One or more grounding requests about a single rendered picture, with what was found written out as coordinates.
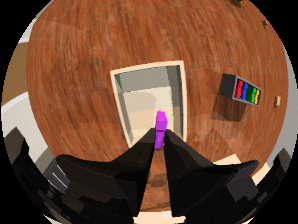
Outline violet blade fuse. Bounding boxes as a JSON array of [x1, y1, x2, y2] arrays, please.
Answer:
[[154, 108, 168, 149]]

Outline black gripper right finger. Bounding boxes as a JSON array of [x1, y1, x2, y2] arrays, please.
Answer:
[[164, 129, 259, 217]]

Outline blue fuse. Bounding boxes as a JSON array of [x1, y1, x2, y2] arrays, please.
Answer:
[[241, 83, 247, 100]]

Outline grey fuse block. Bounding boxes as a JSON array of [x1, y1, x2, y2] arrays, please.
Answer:
[[220, 72, 262, 108]]

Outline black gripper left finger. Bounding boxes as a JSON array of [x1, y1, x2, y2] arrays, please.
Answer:
[[56, 127, 157, 217]]

